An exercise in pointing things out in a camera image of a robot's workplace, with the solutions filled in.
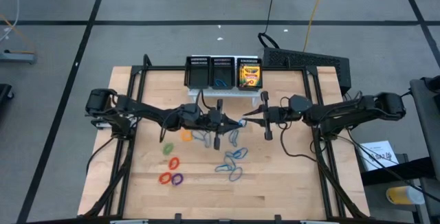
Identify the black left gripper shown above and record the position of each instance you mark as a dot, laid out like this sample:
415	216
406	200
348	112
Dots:
218	122

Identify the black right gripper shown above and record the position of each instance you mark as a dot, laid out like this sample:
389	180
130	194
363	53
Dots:
278	114

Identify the blue rubber band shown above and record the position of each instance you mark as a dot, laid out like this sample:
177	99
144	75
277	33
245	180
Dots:
216	168
229	139
227	158
245	123
236	180
207	146
247	151
203	138
220	82

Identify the yellow crayon box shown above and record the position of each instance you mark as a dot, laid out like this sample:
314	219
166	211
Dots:
249	76

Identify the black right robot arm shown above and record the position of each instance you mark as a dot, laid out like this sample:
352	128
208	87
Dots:
343	114

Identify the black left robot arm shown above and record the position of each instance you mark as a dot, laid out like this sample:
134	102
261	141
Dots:
148	109

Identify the grey side desk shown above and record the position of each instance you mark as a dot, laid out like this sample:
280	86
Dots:
426	121

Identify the white perforated metal shelf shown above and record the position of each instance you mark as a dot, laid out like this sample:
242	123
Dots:
233	93

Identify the white printed paper sheet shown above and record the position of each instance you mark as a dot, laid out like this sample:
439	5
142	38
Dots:
378	152

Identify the black shelf board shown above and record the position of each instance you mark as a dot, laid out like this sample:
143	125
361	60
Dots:
395	174

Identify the yellow cylindrical container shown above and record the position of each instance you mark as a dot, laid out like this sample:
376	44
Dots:
402	195

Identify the grey stand foot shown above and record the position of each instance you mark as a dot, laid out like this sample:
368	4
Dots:
17	57

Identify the black aluminium table frame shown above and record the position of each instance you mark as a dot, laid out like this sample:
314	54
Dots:
165	68

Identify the black frame clamp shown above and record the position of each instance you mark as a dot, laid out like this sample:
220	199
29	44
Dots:
178	216
277	217

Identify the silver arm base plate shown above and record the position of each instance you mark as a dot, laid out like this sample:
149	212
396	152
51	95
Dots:
99	124

